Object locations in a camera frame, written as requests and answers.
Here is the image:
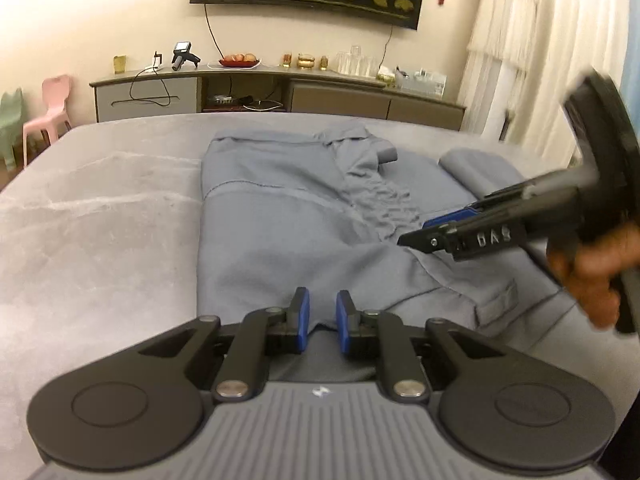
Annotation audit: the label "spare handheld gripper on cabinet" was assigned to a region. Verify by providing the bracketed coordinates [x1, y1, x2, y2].
[171, 41, 201, 72]

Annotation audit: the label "black cable on cabinet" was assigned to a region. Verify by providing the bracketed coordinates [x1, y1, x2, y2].
[110, 66, 179, 108]

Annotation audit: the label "pink plastic chair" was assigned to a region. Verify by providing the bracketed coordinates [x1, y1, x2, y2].
[22, 75, 73, 166]

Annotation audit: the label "person right hand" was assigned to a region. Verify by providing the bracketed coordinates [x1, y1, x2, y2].
[546, 221, 640, 330]

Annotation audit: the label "grey trousers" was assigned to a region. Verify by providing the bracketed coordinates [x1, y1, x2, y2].
[198, 124, 574, 382]

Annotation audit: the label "white phone charger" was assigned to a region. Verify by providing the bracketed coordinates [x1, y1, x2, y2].
[152, 51, 163, 70]

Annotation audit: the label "white lace curtain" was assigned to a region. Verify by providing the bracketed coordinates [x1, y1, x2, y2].
[458, 0, 630, 167]

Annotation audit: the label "glass cups cluster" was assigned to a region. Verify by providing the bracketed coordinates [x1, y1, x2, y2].
[335, 46, 378, 78]

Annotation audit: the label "green plastic chair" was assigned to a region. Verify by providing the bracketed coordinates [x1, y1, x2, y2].
[0, 88, 26, 170]

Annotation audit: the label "red fruit plate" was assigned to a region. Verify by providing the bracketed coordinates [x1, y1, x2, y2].
[218, 53, 260, 68]

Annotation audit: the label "yellow cup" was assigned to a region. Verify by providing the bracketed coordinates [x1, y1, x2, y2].
[113, 55, 127, 75]

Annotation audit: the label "gold ornament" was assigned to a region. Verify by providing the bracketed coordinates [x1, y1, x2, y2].
[281, 53, 329, 70]

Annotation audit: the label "white tray with items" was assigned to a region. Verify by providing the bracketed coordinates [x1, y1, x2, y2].
[376, 67, 447, 99]

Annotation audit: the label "long TV cabinet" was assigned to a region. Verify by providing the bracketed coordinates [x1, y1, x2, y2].
[90, 65, 465, 131]

